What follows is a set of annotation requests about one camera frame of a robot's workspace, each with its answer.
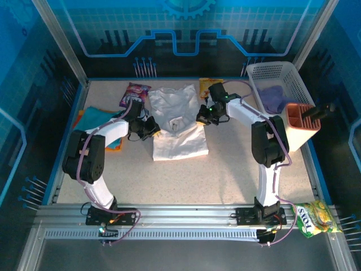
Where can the yellow snack bag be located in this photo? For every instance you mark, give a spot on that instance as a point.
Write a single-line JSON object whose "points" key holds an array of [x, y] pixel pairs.
{"points": [[204, 84]]}

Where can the white t-shirt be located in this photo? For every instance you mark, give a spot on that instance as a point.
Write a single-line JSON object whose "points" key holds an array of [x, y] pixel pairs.
{"points": [[180, 144]]}

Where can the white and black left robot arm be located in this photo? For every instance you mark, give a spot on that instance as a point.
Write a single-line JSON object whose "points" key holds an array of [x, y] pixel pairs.
{"points": [[98, 189]]}

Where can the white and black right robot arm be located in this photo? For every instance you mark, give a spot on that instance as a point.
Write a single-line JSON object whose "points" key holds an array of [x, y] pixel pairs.
{"points": [[266, 183]]}

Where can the purple candy bag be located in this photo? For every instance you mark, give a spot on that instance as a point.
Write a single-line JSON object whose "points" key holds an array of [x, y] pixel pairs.
{"points": [[135, 91]]}

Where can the teal folded t-shirt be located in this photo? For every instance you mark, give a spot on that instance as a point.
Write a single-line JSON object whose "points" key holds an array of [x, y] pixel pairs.
{"points": [[90, 115]]}

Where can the purple cloth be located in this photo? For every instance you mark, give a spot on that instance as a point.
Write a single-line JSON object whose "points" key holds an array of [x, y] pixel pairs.
{"points": [[270, 96]]}

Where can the orange folded t-shirt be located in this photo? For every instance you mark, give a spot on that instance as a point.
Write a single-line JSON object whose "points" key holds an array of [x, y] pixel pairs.
{"points": [[79, 115]]}

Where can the white perforated plastic basket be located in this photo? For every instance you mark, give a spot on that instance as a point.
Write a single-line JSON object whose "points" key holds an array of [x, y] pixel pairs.
{"points": [[296, 79]]}

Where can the orange and white utensil holder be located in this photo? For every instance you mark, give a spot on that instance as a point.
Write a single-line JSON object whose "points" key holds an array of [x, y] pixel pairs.
{"points": [[299, 138]]}

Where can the black utensil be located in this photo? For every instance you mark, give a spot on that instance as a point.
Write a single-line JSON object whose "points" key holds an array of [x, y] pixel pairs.
{"points": [[321, 110]]}

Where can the green candy bag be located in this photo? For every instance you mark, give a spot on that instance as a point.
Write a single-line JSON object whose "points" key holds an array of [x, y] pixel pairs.
{"points": [[316, 218]]}

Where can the aluminium mounting rail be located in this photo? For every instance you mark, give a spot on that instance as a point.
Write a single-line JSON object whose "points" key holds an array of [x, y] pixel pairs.
{"points": [[183, 216]]}

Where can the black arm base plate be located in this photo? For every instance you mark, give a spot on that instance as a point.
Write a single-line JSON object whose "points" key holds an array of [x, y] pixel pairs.
{"points": [[244, 217], [131, 217]]}

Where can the aluminium frame post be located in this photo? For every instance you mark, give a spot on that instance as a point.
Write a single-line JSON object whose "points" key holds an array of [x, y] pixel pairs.
{"points": [[313, 36], [60, 42]]}

